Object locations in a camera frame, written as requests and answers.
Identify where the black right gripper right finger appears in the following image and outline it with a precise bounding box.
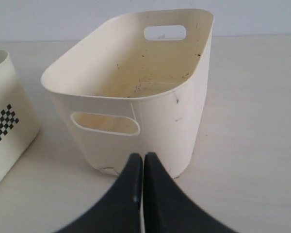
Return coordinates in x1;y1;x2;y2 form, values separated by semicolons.
143;152;235;233

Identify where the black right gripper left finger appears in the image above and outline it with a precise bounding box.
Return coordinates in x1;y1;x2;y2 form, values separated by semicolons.
58;153;143;233

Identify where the white plastic bin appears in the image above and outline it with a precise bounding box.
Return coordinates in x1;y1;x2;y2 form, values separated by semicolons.
41;9;214;178
0;50;40;182

